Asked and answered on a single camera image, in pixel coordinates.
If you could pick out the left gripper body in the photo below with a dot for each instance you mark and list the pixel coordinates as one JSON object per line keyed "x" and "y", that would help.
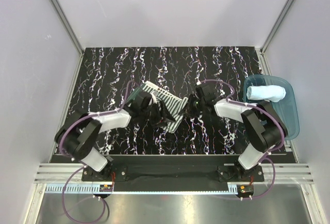
{"x": 152, "y": 113}

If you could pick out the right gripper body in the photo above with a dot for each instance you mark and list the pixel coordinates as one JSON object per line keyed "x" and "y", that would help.
{"x": 196, "y": 105}

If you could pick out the green white striped towel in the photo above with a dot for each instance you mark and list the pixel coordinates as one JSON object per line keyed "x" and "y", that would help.
{"x": 173, "y": 104}

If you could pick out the light blue towel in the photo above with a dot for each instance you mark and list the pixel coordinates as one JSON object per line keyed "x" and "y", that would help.
{"x": 271, "y": 93}

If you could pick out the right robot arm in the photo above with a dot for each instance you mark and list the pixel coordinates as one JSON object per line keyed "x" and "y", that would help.
{"x": 264, "y": 128}

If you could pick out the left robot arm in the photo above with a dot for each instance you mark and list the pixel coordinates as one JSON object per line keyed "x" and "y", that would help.
{"x": 77, "y": 137}

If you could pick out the black marbled table mat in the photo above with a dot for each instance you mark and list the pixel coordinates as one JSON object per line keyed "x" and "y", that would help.
{"x": 105, "y": 71}

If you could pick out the blue transparent plastic bin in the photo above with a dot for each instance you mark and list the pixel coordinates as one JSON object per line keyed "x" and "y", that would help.
{"x": 285, "y": 108}

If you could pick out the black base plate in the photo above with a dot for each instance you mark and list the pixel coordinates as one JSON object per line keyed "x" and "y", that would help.
{"x": 175, "y": 172}

